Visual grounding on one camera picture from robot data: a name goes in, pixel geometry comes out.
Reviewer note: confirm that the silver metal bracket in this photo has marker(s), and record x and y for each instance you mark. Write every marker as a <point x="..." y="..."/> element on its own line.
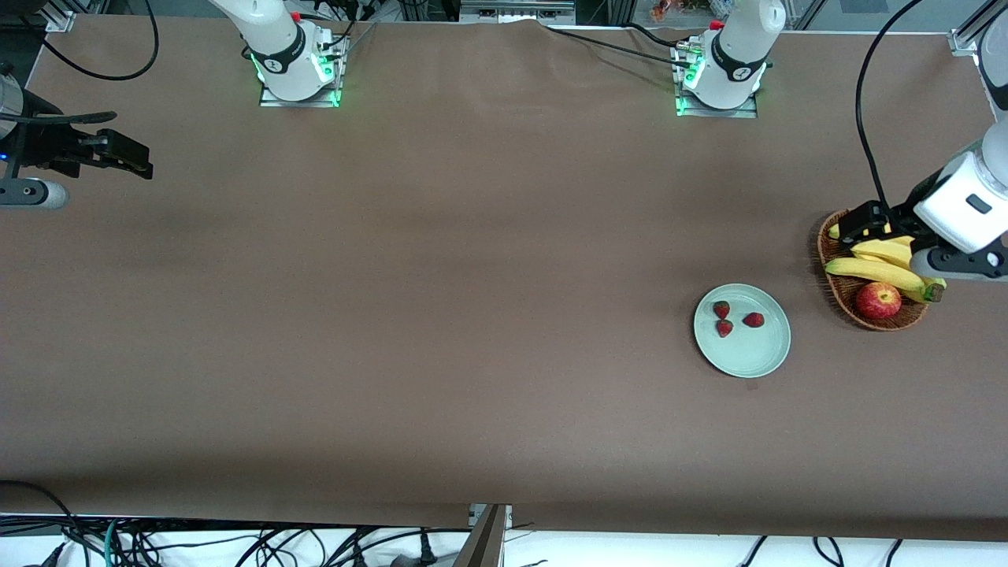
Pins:
<point x="508" y="513"/>

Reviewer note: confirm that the red yellow apple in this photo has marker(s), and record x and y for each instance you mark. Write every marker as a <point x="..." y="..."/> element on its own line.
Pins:
<point x="879" y="301"/>

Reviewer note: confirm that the light green round plate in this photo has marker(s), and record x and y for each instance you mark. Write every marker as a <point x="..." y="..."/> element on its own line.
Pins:
<point x="756" y="354"/>

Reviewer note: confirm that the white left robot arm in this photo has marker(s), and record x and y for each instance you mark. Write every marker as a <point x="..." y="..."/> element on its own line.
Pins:
<point x="736" y="47"/>

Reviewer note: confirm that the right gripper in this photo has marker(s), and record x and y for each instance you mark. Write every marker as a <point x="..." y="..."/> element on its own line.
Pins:
<point x="41" y="145"/>

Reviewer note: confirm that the aluminium frame extrusion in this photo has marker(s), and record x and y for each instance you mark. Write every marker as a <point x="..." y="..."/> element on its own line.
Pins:
<point x="61" y="17"/>
<point x="967" y="35"/>

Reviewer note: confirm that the brown wooden beam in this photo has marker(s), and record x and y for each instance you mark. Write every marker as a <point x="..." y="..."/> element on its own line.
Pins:
<point x="480" y="543"/>

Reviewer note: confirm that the orange red background object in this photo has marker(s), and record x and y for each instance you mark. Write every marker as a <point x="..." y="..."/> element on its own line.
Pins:
<point x="677" y="9"/>

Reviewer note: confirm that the large table cover mat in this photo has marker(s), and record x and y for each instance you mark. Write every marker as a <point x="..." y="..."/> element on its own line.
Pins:
<point x="504" y="197"/>

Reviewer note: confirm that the grey metal box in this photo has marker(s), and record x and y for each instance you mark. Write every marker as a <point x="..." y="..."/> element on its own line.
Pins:
<point x="516" y="11"/>

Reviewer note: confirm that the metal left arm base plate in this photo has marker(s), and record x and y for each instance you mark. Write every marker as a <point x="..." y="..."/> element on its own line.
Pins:
<point x="748" y="110"/>

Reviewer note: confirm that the red strawberry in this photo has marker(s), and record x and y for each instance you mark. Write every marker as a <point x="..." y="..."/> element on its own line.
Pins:
<point x="721" y="309"/>
<point x="754" y="320"/>
<point x="724" y="328"/>

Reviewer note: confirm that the brown wicker basket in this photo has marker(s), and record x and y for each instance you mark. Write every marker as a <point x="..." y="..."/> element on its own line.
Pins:
<point x="846" y="301"/>

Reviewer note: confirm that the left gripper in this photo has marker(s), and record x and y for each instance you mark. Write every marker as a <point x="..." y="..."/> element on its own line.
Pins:
<point x="898" y="218"/>

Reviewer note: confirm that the yellow banana bunch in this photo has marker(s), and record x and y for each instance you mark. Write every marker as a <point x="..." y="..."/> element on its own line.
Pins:
<point x="874" y="272"/>

